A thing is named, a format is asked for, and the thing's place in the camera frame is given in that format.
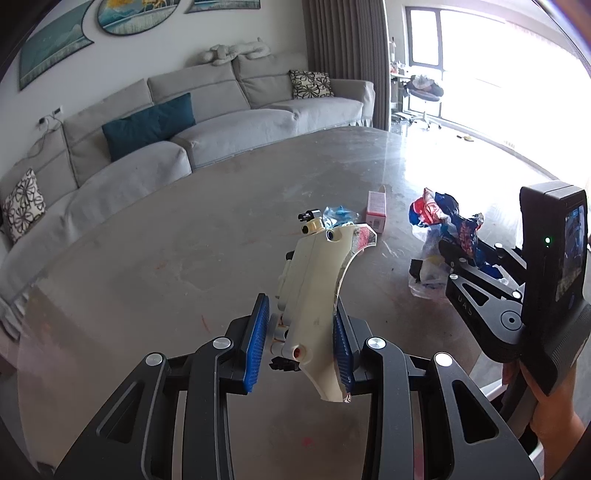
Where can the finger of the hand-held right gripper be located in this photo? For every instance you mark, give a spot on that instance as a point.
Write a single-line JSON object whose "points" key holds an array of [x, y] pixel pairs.
{"points": [[510, 267], [489, 304]]}

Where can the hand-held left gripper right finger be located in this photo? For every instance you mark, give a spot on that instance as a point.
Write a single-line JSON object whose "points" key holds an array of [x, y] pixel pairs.
{"points": [[344, 355]]}

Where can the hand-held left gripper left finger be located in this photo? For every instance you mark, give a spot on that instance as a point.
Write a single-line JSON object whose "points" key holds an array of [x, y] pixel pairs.
{"points": [[258, 341]]}

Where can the cream plastic toy part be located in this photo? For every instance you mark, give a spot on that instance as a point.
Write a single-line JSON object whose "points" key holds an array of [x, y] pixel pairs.
{"points": [[314, 286]]}

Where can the colourful snack bag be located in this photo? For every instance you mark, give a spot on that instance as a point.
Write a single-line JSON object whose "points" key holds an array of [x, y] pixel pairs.
{"points": [[431, 210]]}

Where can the person's right hand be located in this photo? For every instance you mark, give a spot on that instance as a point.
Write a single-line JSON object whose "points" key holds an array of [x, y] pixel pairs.
{"points": [[558, 415]]}

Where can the white plastic bag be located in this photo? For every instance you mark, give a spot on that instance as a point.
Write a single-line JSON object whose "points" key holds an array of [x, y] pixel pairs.
{"points": [[431, 279]]}

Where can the slipper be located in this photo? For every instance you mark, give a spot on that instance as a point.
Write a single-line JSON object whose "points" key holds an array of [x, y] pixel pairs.
{"points": [[465, 138]]}

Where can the blue crumpled wrapper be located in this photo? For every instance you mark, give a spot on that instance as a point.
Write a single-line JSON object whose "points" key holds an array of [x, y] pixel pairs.
{"points": [[339, 217]]}

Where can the small pink box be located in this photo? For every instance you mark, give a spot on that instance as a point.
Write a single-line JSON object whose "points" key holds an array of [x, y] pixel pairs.
{"points": [[376, 212]]}

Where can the large window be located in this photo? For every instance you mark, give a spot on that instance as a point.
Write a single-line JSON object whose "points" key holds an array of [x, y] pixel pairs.
{"points": [[498, 78]]}

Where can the chair with clothes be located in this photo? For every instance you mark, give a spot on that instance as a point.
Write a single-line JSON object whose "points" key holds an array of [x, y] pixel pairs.
{"points": [[425, 92]]}

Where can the grey sofa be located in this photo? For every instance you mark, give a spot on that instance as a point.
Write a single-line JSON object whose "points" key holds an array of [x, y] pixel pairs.
{"points": [[231, 134]]}

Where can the white rack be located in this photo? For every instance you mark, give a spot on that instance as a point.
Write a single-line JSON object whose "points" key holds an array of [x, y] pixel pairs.
{"points": [[397, 83]]}

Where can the teal pillow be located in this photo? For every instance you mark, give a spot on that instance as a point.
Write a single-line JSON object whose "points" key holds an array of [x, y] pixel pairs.
{"points": [[147, 127]]}

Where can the black white floral pillow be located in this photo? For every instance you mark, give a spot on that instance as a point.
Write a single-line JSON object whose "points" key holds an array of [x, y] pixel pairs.
{"points": [[23, 205], [310, 84]]}

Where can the grey curtain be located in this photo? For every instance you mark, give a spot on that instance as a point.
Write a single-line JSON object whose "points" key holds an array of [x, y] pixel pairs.
{"points": [[351, 55]]}

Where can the white plush toy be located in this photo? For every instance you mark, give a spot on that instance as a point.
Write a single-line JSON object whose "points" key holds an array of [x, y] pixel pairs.
{"points": [[235, 53]]}

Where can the curved teal wall picture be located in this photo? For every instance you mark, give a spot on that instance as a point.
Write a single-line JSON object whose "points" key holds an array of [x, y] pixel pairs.
{"points": [[51, 41], [226, 4]]}

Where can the oval teal wall picture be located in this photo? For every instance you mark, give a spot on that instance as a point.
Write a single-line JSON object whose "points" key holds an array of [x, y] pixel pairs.
{"points": [[134, 16]]}

